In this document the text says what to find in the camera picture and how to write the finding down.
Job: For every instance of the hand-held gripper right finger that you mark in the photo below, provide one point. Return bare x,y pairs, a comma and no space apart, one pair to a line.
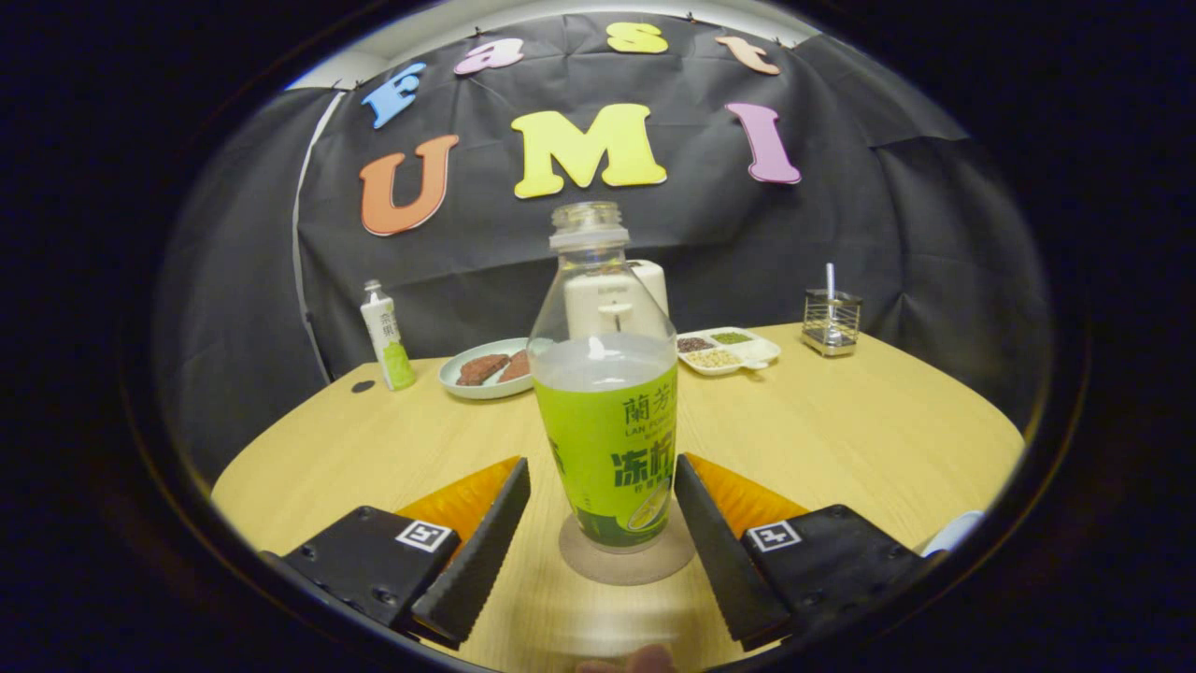
724,561

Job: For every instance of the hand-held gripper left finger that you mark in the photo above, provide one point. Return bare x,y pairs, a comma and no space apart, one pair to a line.
472,561

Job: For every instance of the round brown coaster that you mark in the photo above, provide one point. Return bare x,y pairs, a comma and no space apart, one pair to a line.
659,563

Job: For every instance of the green label juice bottle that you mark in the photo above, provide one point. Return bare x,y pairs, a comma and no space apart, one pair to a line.
603,449

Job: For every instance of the pale blue cup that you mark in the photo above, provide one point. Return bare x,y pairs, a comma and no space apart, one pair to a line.
953,535

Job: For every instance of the small white green bottle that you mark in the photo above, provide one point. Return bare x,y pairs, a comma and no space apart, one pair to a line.
388,336

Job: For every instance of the wooden table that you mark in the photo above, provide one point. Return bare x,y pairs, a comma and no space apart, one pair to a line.
841,439

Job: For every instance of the pale green plate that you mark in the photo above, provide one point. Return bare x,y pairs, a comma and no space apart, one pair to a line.
467,391

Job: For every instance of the brown bread piece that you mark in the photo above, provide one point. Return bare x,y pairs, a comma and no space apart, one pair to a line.
517,366
481,369

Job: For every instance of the white divided tray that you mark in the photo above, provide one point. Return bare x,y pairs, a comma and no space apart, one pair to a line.
757,353

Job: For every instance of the white toaster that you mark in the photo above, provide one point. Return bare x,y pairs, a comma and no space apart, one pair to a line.
652,285

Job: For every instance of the white straw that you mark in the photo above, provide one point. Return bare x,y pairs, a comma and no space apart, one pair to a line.
830,276

